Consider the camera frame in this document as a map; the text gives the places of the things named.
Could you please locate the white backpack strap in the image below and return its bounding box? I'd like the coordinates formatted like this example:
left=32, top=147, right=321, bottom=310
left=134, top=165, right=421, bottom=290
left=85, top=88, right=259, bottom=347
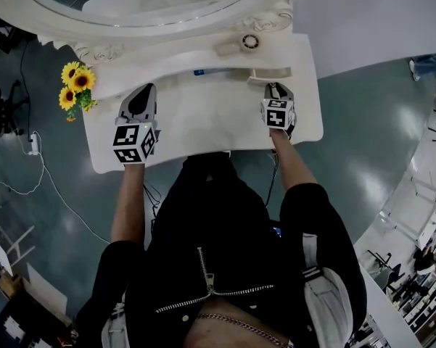
left=101, top=300, right=126, bottom=348
left=301, top=233, right=355, bottom=348

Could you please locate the white ornate dressing table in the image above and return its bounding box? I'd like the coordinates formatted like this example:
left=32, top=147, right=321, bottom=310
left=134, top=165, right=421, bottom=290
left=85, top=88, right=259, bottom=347
left=81, top=33, right=324, bottom=175

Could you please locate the person's black jacket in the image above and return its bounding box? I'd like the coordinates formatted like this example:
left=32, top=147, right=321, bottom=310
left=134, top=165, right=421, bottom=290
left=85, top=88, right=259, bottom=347
left=75, top=152, right=368, bottom=348

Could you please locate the black cable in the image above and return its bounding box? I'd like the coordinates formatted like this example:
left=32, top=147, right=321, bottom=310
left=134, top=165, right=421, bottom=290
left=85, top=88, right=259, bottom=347
left=143, top=181, right=163, bottom=232
left=264, top=149, right=280, bottom=209

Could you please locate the black office chair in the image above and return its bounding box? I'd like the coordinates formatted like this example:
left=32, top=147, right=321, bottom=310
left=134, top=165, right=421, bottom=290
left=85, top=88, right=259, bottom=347
left=0, top=80, right=30, bottom=147

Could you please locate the white power strip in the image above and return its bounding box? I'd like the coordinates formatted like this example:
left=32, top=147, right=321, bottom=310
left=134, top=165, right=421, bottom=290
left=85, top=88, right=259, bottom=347
left=28, top=132, right=41, bottom=157

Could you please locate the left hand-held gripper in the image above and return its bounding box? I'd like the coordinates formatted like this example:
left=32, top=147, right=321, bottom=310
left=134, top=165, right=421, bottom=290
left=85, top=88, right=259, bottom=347
left=112, top=83, right=163, bottom=165

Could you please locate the yellow sunflower bouquet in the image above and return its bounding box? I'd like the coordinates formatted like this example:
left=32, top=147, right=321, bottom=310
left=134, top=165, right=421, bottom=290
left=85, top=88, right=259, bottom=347
left=58, top=60, right=99, bottom=123

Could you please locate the white drawer with crystal knob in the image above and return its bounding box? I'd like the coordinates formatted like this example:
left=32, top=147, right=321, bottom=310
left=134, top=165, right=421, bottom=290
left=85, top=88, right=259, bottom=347
left=246, top=67, right=293, bottom=86

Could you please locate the silver chain necklace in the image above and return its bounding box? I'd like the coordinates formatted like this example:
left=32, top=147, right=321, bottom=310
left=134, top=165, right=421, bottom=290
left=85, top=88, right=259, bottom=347
left=196, top=312, right=289, bottom=348

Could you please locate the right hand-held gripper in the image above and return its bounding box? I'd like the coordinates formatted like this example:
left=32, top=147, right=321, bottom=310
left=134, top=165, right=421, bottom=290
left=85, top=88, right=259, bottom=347
left=260, top=82, right=298, bottom=139

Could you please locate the oval white framed mirror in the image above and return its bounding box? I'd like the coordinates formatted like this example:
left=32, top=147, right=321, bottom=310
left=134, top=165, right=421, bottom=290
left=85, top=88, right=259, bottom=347
left=0, top=0, right=322, bottom=67

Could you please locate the white curved shelving rack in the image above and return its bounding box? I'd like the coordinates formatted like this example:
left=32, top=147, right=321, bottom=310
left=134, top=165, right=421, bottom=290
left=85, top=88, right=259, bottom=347
left=353, top=146, right=436, bottom=348

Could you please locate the white floor cable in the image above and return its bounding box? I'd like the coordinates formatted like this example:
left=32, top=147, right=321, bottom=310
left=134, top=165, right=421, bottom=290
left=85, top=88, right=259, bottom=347
left=0, top=130, right=112, bottom=245

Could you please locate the person's left forearm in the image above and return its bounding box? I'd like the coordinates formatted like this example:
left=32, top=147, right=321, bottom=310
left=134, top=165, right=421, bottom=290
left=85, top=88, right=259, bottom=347
left=110, top=162, right=147, bottom=245

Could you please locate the person's right forearm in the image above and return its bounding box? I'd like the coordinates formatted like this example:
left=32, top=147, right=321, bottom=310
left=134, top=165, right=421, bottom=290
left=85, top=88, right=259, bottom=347
left=268, top=128, right=318, bottom=192

